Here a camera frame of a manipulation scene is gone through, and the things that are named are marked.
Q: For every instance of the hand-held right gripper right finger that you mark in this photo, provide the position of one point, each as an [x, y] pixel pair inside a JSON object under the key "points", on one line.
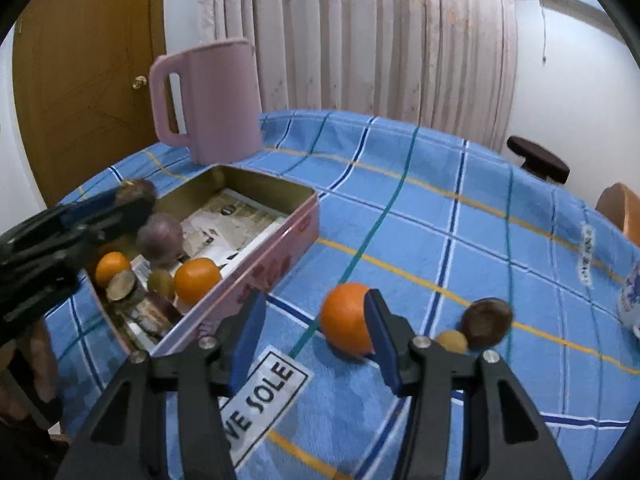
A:
{"points": [[382, 340]]}

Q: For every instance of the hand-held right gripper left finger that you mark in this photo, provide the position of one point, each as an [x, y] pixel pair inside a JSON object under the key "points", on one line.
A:
{"points": [[247, 340]]}

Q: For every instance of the brown wooden door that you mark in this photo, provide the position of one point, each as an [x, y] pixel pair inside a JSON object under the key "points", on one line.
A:
{"points": [[75, 85]]}

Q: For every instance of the printed paper liner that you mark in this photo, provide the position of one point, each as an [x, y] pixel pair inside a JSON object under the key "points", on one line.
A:
{"points": [[225, 220]]}

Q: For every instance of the small brown kiwi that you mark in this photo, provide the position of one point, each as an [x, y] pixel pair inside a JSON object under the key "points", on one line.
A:
{"points": [[451, 341], [160, 280]]}

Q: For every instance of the brass door knob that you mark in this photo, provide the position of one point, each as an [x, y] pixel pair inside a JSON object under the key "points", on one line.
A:
{"points": [[140, 81]]}

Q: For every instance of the cut passion fruit half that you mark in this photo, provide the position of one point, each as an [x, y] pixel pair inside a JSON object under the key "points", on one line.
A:
{"points": [[122, 287]]}

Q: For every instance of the dark round stool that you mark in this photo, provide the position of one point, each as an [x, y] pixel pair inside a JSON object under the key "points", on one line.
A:
{"points": [[537, 157]]}

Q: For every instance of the blue checkered tablecloth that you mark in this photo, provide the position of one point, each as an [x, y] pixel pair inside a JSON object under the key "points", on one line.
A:
{"points": [[425, 200]]}

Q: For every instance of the pink plastic pitcher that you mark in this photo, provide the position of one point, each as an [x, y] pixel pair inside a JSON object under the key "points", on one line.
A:
{"points": [[220, 105]]}

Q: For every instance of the person's left hand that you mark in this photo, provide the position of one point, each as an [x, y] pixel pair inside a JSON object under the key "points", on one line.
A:
{"points": [[44, 360]]}

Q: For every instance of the white blue printed mug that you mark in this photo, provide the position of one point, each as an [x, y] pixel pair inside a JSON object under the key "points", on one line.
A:
{"points": [[631, 300]]}

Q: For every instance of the brown passion fruit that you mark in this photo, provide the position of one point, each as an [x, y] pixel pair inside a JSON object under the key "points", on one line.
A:
{"points": [[486, 322]]}

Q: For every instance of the small orange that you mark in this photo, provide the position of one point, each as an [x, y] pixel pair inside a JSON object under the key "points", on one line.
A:
{"points": [[112, 266], [197, 280]]}

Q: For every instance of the large orange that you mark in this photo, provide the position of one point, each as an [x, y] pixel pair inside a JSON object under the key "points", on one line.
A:
{"points": [[345, 327]]}

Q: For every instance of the pink metal tin box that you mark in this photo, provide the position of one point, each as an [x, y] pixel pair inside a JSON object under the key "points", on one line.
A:
{"points": [[280, 245]]}

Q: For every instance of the purple passion fruit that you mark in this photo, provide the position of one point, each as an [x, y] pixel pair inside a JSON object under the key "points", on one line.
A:
{"points": [[160, 237]]}

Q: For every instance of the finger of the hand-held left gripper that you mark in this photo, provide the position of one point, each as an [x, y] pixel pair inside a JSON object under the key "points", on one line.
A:
{"points": [[85, 211], [120, 222]]}

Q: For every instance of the pale floral curtain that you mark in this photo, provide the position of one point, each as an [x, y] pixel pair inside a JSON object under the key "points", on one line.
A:
{"points": [[350, 35]]}

